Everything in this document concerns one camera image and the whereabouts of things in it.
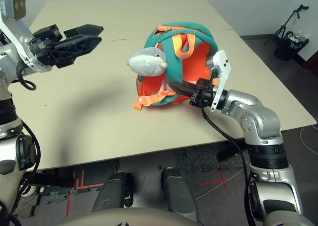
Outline grey robot leg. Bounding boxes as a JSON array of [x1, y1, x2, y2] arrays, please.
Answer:
[[161, 167, 199, 223], [92, 170, 135, 213]]

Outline black tripod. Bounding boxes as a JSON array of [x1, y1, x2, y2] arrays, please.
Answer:
[[274, 4, 310, 42]]

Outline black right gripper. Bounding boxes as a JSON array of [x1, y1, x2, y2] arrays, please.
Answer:
[[170, 78, 224, 109]]

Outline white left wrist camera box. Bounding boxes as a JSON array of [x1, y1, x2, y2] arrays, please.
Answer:
[[0, 0, 54, 74]]

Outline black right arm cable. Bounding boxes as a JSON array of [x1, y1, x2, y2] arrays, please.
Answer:
[[201, 106, 259, 226]]

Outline grey left robot leg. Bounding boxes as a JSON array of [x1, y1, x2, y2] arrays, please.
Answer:
[[92, 170, 135, 213]]

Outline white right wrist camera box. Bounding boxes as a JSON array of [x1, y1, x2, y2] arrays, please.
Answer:
[[205, 49, 232, 112]]

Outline grey robot torso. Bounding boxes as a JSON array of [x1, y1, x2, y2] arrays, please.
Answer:
[[58, 207, 202, 226]]

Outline red floor tape lines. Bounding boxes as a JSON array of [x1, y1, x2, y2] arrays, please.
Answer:
[[66, 170, 105, 217]]

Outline grey shark plush keychain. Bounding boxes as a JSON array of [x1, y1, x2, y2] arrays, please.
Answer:
[[128, 48, 167, 76]]

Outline black trash bin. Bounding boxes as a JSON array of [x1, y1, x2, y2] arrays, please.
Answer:
[[274, 31, 310, 62]]

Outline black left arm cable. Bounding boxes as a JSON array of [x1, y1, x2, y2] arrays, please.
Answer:
[[0, 62, 42, 226]]

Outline teal and orange backpack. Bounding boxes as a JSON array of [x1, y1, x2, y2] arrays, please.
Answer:
[[133, 21, 219, 111]]

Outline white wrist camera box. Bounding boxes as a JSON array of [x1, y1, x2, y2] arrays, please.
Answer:
[[0, 0, 54, 74], [205, 49, 232, 112]]

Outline white caster wheel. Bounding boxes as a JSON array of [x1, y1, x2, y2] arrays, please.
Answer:
[[21, 185, 37, 197]]

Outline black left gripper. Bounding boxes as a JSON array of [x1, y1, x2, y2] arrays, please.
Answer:
[[28, 24, 104, 69]]

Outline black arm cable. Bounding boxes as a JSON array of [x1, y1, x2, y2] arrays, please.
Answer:
[[0, 62, 42, 226], [201, 106, 259, 226]]

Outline grey right robot leg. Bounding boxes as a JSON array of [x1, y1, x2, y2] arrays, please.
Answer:
[[161, 167, 199, 223]]

